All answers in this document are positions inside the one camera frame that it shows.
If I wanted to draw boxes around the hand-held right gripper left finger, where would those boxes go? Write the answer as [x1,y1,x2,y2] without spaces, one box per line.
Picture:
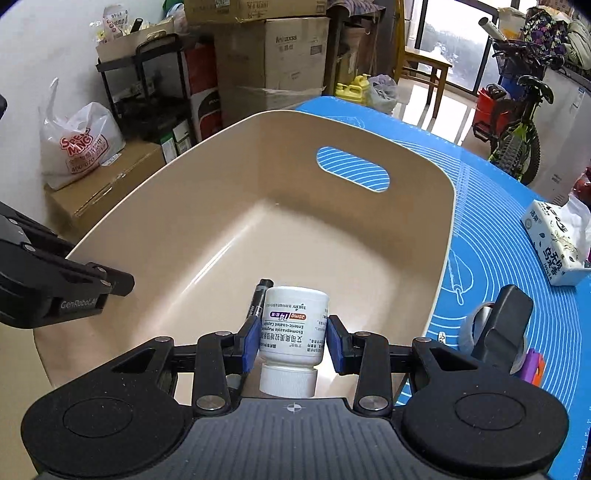
[112,318,263,414]

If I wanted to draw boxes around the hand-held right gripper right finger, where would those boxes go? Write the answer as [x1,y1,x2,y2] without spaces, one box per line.
[325,315,483,415]

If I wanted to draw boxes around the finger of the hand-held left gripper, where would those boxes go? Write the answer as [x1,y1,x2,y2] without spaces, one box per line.
[0,200,136,298]

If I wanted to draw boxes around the white medicine bottle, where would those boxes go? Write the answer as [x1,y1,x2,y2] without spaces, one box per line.
[259,286,330,398]

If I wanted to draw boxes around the beige plastic storage basin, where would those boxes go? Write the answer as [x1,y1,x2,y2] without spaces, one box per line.
[33,109,458,409]

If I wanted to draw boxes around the clear tape roll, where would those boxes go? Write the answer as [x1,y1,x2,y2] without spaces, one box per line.
[459,302,530,376]

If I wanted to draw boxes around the orange and purple plastic toy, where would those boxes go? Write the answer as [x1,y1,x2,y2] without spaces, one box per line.
[521,348,546,385]

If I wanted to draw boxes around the black marker pen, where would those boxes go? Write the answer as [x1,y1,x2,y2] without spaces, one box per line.
[247,278,274,324]

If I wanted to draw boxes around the low brown cardboard box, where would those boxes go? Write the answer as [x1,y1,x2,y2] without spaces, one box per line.
[45,138,167,237]

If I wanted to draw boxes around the white plastic bag red print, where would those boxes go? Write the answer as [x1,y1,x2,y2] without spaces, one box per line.
[39,78,127,191]

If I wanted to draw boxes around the green and white small boxes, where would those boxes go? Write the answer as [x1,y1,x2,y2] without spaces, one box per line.
[159,119,195,163]

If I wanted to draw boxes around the black metal shelf rack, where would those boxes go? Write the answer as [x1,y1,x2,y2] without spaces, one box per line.
[96,32,195,145]

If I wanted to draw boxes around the blue silicone baking mat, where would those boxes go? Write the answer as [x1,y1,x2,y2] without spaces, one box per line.
[294,95,591,480]

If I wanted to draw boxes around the red and white carton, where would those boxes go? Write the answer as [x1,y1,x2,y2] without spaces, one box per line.
[181,43,225,142]

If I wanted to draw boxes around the taped brown cardboard box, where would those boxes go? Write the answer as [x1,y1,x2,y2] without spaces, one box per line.
[221,85,327,129]

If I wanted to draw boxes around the open cardboard box of snacks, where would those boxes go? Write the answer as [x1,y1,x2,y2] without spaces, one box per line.
[95,17,177,64]

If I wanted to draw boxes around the white tissue pack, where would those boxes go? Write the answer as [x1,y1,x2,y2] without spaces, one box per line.
[520,200,591,287]

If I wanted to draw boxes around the yellow plastic jug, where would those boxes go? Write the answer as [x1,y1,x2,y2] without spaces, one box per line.
[335,74,373,100]

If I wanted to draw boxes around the grey plastic bag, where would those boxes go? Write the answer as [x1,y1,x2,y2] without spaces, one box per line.
[367,74,399,114]

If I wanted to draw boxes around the green and black bicycle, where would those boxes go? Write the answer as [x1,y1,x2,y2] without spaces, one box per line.
[472,39,555,184]

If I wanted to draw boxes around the large brown cardboard box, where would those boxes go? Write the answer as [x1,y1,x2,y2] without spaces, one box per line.
[213,16,331,92]

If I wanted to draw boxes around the red plastic crate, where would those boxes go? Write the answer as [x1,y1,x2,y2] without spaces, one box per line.
[475,85,509,136]

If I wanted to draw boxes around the wooden table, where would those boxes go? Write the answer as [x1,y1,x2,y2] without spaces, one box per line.
[394,45,454,108]

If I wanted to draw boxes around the torn brown cardboard box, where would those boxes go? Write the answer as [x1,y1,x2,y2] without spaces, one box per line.
[183,0,328,25]

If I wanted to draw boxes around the white appliance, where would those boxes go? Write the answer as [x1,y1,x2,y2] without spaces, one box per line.
[526,69,591,204]

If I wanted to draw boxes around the purple floral cloth bundle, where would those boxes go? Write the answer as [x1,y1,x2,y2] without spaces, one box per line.
[522,7,572,71]

